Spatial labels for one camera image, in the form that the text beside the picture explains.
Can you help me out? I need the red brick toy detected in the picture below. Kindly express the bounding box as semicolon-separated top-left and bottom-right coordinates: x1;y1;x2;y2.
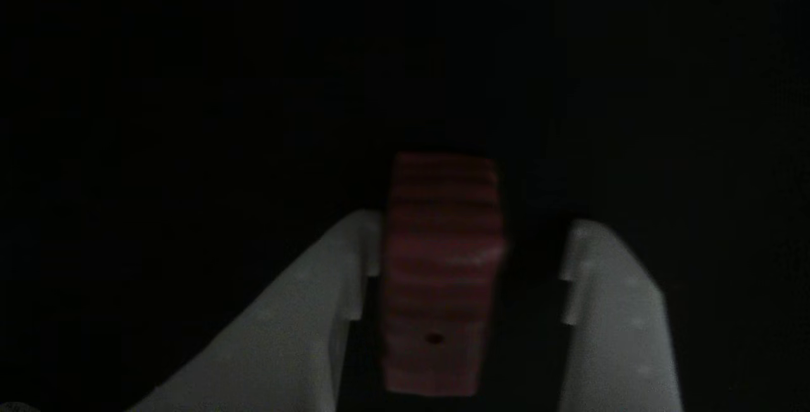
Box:
380;153;508;397

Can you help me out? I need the black mouse mat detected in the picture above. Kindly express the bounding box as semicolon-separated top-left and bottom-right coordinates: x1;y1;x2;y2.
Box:
0;0;810;412

